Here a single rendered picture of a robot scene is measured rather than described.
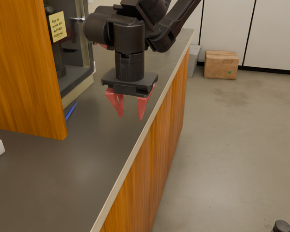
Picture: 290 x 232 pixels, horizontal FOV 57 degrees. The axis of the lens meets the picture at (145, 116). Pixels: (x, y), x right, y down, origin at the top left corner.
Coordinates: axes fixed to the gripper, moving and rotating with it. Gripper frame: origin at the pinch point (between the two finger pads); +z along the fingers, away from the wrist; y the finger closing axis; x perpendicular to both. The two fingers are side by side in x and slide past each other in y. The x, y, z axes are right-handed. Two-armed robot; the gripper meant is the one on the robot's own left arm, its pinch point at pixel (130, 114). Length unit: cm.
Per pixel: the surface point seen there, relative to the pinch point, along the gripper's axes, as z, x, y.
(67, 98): 13.7, -25.1, 32.2
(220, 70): 98, -288, -21
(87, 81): 14, -40, 32
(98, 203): 15.9, 12.2, 3.6
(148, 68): 16, -67, 14
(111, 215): 30.4, 4.1, 4.9
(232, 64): 89, -289, -34
